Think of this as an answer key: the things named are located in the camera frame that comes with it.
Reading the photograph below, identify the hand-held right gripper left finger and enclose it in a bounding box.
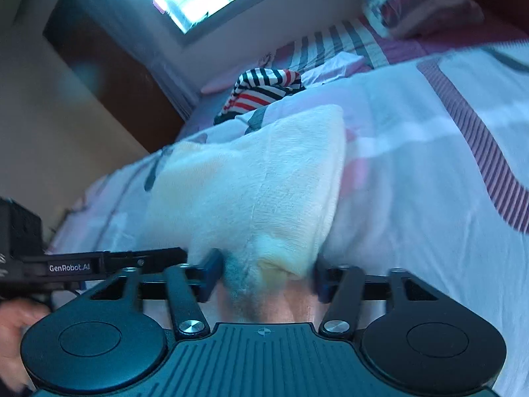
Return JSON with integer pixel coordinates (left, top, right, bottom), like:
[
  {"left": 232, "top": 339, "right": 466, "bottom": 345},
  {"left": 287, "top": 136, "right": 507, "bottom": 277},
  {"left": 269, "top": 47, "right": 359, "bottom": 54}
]
[{"left": 88, "top": 249, "right": 225, "bottom": 338}]

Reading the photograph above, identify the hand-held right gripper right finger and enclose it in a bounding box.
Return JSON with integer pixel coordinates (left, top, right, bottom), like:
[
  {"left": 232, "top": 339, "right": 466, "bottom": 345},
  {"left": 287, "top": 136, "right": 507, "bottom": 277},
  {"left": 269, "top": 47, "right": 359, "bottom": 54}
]
[{"left": 315, "top": 264, "right": 444, "bottom": 338}]

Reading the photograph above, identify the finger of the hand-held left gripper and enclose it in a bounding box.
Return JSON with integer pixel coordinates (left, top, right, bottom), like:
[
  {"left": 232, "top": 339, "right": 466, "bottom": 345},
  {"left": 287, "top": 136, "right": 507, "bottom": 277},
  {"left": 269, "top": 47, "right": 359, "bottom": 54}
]
[{"left": 102, "top": 247, "right": 189, "bottom": 279}]

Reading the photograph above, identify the cream small garment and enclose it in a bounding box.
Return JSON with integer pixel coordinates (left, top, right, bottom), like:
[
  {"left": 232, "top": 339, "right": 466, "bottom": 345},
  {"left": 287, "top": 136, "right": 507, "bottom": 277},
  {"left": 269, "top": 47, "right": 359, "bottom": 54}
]
[{"left": 144, "top": 103, "right": 348, "bottom": 298}]

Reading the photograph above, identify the person's left hand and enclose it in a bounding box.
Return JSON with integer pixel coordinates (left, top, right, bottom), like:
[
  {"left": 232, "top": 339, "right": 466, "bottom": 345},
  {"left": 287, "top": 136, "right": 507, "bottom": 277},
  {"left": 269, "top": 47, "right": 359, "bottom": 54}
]
[{"left": 0, "top": 298, "right": 49, "bottom": 393}]

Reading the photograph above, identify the brown wooden door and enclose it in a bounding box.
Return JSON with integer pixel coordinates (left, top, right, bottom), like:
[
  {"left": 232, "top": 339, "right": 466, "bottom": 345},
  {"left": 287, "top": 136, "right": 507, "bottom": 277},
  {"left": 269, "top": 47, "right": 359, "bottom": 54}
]
[{"left": 41, "top": 0, "right": 187, "bottom": 154}]

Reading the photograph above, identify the red black white striped garment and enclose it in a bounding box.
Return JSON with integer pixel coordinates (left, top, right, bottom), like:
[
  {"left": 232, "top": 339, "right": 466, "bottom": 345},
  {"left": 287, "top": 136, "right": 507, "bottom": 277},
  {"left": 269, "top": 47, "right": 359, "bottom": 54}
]
[{"left": 213, "top": 67, "right": 306, "bottom": 126}]

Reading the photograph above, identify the white cloth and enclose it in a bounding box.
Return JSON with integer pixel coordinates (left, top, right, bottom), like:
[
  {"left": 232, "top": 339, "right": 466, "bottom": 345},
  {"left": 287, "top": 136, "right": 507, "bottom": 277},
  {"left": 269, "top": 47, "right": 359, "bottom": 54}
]
[{"left": 302, "top": 51, "right": 373, "bottom": 86}]

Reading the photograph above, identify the maroon striped pillow pile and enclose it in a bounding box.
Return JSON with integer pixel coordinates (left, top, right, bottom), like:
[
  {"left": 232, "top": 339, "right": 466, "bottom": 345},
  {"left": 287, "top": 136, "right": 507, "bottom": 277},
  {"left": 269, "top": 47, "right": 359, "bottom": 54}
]
[{"left": 359, "top": 0, "right": 485, "bottom": 40}]

